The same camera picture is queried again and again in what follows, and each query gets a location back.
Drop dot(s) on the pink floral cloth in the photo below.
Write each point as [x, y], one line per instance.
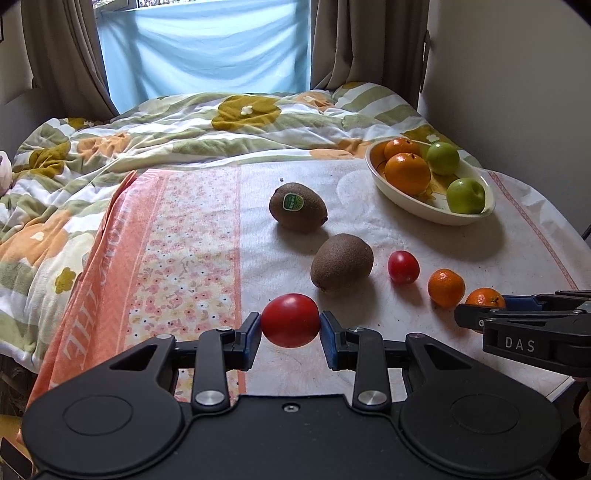
[184, 240]

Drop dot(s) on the green striped flower blanket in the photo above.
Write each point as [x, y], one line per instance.
[138, 134]

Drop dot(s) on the red tomato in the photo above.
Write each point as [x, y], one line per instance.
[403, 266]
[291, 320]

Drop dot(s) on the light blue hanging cloth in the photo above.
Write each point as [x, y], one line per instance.
[203, 50]

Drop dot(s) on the brown left curtain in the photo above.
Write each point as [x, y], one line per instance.
[60, 50]

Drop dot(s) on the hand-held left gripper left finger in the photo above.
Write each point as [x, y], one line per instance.
[254, 332]

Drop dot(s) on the cream bowl with duck print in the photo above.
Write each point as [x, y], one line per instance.
[415, 207]

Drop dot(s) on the pink plush toy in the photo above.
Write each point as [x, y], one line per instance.
[3, 170]

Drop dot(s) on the person's right hand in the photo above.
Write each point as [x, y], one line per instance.
[584, 415]

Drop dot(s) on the plain brown kiwi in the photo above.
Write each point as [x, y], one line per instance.
[341, 262]

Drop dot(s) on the medium orange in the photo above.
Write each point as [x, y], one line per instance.
[401, 147]
[378, 156]

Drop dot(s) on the brown right curtain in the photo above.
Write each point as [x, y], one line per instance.
[364, 41]

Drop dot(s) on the brown kiwi with green sticker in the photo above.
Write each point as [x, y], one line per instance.
[298, 206]

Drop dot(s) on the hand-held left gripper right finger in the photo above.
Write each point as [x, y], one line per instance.
[327, 337]

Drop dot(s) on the small tangerine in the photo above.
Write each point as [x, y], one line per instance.
[446, 288]
[485, 299]

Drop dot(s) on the window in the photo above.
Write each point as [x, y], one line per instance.
[115, 3]

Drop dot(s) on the brown curtain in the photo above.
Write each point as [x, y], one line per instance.
[60, 50]
[364, 41]

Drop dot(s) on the large orange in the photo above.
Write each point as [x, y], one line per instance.
[407, 173]

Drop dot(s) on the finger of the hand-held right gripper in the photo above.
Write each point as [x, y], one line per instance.
[524, 302]
[471, 316]

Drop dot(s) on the green apple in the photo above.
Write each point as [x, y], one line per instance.
[442, 158]
[465, 195]

